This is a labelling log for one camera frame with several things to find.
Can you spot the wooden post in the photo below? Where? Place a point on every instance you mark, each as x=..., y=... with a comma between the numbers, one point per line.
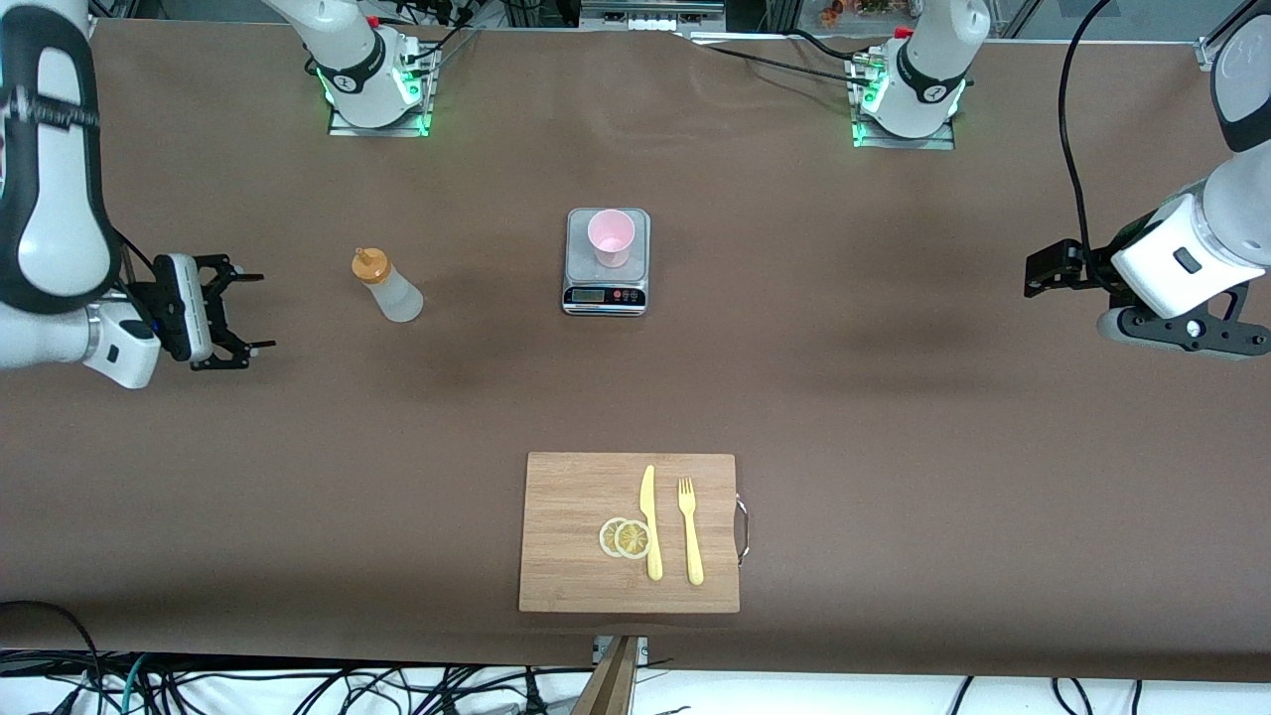
x=608, y=690

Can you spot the yellow plastic knife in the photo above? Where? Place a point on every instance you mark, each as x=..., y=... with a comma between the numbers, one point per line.
x=647, y=497

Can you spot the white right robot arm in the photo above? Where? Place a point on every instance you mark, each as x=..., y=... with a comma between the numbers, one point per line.
x=60, y=228

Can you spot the yellow plastic fork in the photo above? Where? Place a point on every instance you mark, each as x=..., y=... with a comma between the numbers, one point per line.
x=692, y=546

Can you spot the clear sauce bottle orange cap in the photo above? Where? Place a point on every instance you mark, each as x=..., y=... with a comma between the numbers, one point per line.
x=397, y=298

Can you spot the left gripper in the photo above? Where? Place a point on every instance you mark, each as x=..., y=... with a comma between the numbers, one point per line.
x=1084, y=266

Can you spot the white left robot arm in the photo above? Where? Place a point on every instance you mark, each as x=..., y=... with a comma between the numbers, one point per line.
x=923, y=60

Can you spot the pink plastic cup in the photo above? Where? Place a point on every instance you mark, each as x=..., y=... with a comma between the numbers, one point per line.
x=611, y=233

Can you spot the white power strip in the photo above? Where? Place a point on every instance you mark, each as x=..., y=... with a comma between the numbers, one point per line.
x=650, y=22

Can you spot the silver digital kitchen scale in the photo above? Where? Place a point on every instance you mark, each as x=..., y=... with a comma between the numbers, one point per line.
x=606, y=295

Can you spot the lemon slice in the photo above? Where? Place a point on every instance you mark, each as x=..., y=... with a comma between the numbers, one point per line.
x=605, y=537
x=633, y=539

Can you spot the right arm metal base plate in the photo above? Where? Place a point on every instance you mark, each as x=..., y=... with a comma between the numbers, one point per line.
x=377, y=130

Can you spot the small metal bracket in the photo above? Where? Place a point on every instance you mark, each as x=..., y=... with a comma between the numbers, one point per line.
x=642, y=650

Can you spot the wooden cutting board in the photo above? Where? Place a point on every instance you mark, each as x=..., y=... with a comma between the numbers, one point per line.
x=566, y=497

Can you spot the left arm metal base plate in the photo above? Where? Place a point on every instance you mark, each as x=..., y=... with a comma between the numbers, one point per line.
x=904, y=142

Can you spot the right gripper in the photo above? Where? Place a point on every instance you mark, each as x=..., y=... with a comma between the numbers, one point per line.
x=207, y=310

